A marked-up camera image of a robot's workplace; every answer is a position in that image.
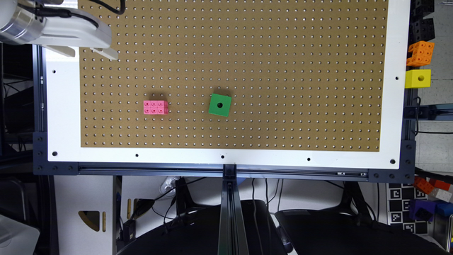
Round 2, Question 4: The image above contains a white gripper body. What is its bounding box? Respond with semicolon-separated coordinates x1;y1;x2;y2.
32;7;112;48

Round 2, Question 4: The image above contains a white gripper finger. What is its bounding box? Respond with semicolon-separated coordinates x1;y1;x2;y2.
91;47;118;60
45;45;76;57

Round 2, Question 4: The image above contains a pink block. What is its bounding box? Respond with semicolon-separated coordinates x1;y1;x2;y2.
143;101;168;115

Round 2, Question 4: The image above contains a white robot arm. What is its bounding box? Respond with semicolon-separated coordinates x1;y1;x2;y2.
1;0;118;60

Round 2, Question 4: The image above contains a green cube block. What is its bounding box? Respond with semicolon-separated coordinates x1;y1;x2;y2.
208;93;231;117

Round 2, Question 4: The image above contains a yellow cube block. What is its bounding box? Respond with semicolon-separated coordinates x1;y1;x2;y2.
405;69;431;89

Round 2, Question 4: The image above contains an orange block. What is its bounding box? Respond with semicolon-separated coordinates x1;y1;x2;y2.
406;40;435;67

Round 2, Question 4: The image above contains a black block stack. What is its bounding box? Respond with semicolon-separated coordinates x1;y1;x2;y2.
408;0;435;45

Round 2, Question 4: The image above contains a purple block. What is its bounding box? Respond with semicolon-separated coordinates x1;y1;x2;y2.
409;199;436;222

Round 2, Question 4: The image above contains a white cabinet panel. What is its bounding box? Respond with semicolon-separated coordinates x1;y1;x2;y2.
54;176;116;254

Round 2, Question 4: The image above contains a left black chair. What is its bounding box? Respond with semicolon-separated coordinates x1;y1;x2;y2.
119;200;286;255

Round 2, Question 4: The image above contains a black chair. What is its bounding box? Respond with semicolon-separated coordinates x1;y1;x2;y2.
275;210;447;255
119;200;286;255

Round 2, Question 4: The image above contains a right black chair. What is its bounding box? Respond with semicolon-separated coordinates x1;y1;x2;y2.
275;210;447;255

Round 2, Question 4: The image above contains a black white marker board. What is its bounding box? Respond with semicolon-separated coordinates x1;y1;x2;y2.
386;183;429;234

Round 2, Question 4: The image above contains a red orange blocks pile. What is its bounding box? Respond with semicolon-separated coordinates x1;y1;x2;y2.
413;176;452;202

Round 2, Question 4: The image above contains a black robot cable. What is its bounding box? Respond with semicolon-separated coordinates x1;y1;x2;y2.
21;0;127;29

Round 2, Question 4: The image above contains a brown pegboard with white frame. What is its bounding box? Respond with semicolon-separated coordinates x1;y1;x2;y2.
50;0;410;169

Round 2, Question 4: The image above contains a dark aluminium table frame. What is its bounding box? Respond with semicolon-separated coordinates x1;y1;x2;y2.
31;44;453;255

